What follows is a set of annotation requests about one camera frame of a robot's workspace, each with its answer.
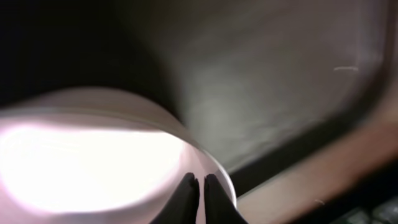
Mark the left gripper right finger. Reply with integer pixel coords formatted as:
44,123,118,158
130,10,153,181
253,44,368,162
204,174,248,224

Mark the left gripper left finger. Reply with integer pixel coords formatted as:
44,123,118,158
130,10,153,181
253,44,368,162
150,172,200,224

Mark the pink bowl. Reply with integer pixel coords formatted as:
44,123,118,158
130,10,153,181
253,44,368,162
1,88,236,223

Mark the dark brown serving tray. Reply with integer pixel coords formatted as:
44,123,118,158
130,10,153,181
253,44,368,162
1,0,396,195

